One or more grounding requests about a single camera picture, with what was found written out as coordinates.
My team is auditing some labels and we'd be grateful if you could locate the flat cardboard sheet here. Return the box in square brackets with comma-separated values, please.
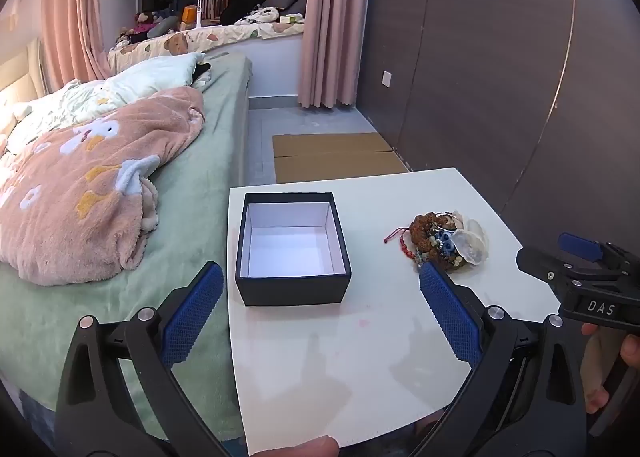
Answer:
[272, 133, 408, 184]

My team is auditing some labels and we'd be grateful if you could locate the pile of plush toys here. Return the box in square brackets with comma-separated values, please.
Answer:
[117, 10, 181, 45]

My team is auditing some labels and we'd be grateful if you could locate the red string bracelet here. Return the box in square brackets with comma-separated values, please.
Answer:
[384, 228, 421, 264]

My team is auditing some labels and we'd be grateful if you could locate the black gift box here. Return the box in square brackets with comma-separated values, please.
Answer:
[235, 192, 352, 308]

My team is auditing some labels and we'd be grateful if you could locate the person's leg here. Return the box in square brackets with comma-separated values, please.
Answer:
[277, 436, 341, 457]

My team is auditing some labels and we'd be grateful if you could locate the person's right hand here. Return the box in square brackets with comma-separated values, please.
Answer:
[580, 322, 640, 415]

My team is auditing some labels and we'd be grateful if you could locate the dark brown wardrobe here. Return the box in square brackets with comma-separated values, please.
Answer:
[357, 0, 640, 248]

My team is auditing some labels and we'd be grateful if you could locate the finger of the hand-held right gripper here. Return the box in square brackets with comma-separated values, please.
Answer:
[559, 232, 640, 270]
[516, 248, 640, 288]

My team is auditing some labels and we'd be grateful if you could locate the pink floral blanket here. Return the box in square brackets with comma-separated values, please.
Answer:
[0, 86, 207, 286]

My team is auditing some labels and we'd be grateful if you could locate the pink curtain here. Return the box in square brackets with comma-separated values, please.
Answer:
[298, 0, 372, 109]
[40, 0, 113, 88]

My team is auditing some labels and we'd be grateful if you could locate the printed window seat cushion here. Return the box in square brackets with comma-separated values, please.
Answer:
[107, 20, 306, 70]

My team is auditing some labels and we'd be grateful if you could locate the blue bead bracelet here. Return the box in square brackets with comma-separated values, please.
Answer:
[433, 230, 459, 256]

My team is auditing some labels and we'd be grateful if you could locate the green bed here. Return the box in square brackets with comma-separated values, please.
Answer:
[0, 54, 253, 443]

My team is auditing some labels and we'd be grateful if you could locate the white pillow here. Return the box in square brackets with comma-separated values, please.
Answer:
[0, 80, 120, 155]

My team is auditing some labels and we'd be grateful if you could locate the beige headboard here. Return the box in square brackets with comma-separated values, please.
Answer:
[0, 37, 48, 108]

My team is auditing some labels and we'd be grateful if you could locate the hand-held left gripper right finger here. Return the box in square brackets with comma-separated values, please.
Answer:
[410, 261, 588, 457]

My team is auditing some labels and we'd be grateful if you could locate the white black printed cloth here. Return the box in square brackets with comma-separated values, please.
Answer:
[235, 4, 281, 27]

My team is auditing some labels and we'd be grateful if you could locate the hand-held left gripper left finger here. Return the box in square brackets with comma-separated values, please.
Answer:
[55, 261, 231, 457]

